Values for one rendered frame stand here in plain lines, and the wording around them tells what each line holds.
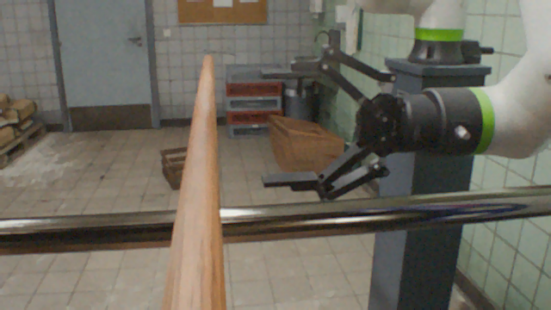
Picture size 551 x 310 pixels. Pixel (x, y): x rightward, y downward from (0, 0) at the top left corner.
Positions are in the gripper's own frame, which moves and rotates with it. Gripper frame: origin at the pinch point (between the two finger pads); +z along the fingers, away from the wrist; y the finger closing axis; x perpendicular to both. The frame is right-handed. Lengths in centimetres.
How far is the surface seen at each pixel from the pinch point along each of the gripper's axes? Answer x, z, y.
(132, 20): 461, 96, -2
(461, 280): 113, -110, 115
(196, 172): -20.4, 8.3, -2.7
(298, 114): 407, -83, 100
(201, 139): -11.5, 8.2, -2.6
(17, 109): 401, 212, 81
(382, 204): -20.8, -6.5, 0.8
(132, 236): -21.7, 13.4, 1.7
